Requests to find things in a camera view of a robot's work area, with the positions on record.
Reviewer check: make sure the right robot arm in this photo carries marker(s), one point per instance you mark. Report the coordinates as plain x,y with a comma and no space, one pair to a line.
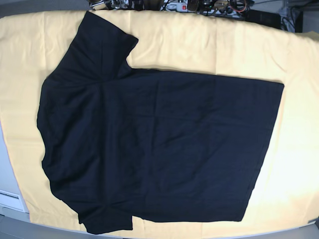
97,4

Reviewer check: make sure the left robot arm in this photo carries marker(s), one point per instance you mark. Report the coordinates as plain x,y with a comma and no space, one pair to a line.
222,6

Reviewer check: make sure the yellow table cloth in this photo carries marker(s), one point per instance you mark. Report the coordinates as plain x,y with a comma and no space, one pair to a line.
286,194

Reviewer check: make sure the black box at table edge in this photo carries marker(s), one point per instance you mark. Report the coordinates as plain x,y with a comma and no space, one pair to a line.
264,18

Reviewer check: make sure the white power strip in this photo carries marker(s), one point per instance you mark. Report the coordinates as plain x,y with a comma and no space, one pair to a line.
176,6

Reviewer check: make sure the white drawer unit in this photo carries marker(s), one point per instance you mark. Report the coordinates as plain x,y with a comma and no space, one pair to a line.
11,201

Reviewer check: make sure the dark navy T-shirt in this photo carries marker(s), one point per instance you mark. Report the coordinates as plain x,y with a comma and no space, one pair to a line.
164,146

